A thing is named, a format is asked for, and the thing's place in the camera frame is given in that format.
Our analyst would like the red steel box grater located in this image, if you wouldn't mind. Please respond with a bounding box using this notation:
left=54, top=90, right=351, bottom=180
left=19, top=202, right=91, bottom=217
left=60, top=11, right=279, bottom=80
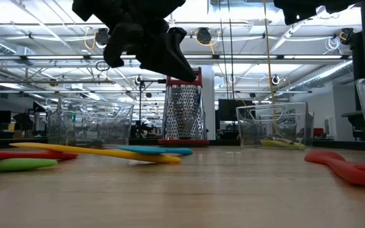
left=158, top=66, right=210, bottom=146

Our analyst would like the blue silicone spatula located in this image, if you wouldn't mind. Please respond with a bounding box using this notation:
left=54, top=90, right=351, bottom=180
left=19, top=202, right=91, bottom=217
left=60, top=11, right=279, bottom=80
left=115, top=144, right=194, bottom=156

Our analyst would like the red silicone spatula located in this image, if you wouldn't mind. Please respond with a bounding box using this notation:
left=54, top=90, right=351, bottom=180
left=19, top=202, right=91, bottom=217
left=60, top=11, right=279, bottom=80
left=0, top=149, right=79, bottom=161

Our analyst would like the red silicone spoon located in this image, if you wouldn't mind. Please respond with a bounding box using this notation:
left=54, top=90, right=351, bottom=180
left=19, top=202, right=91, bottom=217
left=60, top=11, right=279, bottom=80
left=304, top=151, right=365, bottom=187

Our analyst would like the background office desk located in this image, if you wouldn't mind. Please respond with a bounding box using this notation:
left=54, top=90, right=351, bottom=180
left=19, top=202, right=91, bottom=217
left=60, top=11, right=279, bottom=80
left=340, top=110, right=365, bottom=142

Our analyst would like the black equipment stand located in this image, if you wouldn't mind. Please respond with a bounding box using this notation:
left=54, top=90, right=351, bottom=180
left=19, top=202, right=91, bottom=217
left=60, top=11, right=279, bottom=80
left=134, top=75, right=167, bottom=137

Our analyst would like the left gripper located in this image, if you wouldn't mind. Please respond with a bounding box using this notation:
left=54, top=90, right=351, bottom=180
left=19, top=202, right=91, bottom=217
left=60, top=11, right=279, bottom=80
left=72, top=0, right=198, bottom=83

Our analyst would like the green silicone spatula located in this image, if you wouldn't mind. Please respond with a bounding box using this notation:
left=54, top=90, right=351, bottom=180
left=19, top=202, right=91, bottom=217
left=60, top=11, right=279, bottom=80
left=0, top=158, right=59, bottom=174

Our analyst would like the white building column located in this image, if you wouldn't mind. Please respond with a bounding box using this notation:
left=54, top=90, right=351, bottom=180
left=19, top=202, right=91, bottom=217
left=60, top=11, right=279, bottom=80
left=200, top=65, right=217, bottom=140

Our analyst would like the lime green silicone spoon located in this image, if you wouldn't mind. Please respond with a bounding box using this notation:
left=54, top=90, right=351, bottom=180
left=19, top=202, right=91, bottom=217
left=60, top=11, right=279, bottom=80
left=260, top=139, right=307, bottom=150

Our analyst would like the yellow silicone spatula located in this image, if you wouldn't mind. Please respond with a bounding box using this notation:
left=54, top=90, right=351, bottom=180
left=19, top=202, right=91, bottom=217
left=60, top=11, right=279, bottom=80
left=9, top=141, right=183, bottom=165

